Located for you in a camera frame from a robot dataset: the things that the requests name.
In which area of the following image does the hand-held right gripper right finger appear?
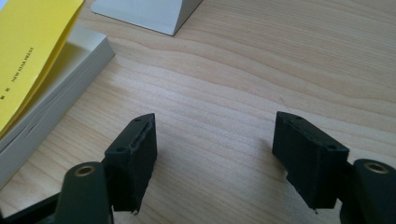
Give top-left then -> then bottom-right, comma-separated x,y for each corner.
272,110 -> 350,210

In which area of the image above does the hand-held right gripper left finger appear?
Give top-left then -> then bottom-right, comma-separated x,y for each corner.
102,112 -> 158,215

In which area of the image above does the yellow-covered book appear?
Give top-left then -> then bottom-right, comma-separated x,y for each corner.
0,0 -> 116,189

